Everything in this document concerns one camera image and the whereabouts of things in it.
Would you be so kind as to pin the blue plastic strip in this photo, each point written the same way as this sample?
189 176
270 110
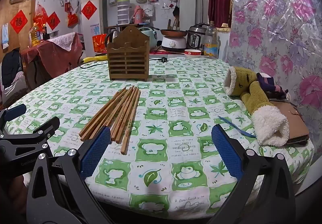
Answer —
236 126

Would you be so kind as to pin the bundle of wooden chopsticks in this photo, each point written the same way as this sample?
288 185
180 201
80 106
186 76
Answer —
118 113

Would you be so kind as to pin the black power plug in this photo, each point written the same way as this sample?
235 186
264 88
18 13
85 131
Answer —
161 59

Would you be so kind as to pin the green patterned tablecloth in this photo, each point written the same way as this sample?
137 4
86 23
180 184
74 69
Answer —
176 118

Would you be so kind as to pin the black hanging ladle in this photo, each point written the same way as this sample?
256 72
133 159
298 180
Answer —
176 19

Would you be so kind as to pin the red cloth covered cabinet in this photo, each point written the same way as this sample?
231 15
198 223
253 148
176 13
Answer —
57 50

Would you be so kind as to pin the copper frying pan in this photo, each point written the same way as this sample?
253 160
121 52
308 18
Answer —
173 32

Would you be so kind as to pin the red plastic bag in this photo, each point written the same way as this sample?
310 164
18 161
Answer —
40 16

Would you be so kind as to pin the white plastic drawer tower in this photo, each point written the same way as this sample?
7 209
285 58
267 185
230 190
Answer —
123 11

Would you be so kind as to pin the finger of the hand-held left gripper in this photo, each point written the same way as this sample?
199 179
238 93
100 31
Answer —
15 111
46 124

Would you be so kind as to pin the red and white bowl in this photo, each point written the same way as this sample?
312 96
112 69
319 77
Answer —
193 52

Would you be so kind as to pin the yellow cooking oil bottle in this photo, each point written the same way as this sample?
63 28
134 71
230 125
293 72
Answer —
35 35

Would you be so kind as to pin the olive plush sock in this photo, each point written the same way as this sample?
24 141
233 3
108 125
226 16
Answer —
239 80

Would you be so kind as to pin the electric kettle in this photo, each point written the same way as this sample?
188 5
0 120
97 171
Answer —
113 36

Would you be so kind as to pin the clear plastic oil bottle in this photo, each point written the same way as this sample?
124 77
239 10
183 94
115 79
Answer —
210 41

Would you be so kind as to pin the pale green rice cooker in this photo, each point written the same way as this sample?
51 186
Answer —
148 33

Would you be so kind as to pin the black jacket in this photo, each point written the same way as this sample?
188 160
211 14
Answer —
11 65

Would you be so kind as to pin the yellow-green fleece gloves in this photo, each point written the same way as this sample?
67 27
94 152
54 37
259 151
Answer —
261 105

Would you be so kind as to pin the purple striped cloth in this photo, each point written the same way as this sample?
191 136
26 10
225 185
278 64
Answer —
268 84

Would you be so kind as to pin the white electric hotplate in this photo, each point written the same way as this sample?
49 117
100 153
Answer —
173 42

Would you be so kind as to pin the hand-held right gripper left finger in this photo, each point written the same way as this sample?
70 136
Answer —
96 149

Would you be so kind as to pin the wooden slatted chopstick holder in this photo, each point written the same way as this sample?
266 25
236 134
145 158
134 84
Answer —
128 60

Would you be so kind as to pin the red gift box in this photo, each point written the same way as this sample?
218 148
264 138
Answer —
99 43

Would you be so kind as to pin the brown leather notebook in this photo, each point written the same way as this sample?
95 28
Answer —
293 121

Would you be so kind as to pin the floral plastic sheet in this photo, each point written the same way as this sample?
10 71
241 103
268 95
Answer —
274 25

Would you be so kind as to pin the red diamond paper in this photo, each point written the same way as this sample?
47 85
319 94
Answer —
18 21
89 9
53 20

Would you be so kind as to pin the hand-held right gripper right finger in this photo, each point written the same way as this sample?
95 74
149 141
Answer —
226 149

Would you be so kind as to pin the silver pressure cooker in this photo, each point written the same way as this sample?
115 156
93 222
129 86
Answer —
197 35

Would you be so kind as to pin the pink thermos jug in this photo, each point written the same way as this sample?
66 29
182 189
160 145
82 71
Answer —
138 14

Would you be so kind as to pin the wall calendar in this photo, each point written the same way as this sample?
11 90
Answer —
4 35

